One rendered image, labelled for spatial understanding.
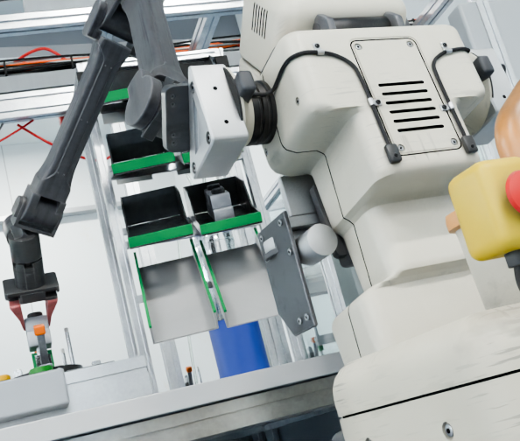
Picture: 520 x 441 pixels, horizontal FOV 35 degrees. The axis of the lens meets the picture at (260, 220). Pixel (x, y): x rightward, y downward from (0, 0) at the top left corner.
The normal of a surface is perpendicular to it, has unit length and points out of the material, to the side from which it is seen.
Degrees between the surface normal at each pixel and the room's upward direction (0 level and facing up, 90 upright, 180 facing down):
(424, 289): 82
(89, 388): 90
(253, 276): 45
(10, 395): 90
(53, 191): 130
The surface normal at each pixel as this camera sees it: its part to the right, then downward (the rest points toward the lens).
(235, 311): -0.12, -0.86
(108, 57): 0.41, 0.35
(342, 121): -0.19, 0.83
